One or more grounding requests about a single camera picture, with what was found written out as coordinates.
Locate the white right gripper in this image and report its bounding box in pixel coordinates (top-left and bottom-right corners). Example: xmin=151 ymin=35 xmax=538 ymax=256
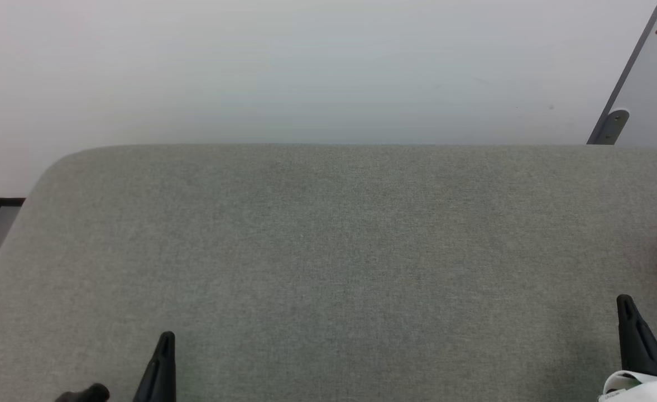
xmin=599 ymin=294 xmax=657 ymax=402

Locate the grey panel with dark edge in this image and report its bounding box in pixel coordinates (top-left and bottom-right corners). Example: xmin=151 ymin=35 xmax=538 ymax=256
xmin=587 ymin=0 xmax=657 ymax=151

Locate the grey metal hinge bracket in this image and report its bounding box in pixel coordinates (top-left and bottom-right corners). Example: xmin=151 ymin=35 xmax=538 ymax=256
xmin=601 ymin=109 xmax=630 ymax=146

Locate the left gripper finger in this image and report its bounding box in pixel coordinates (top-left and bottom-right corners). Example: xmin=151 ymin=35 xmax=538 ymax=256
xmin=132 ymin=331 xmax=177 ymax=402

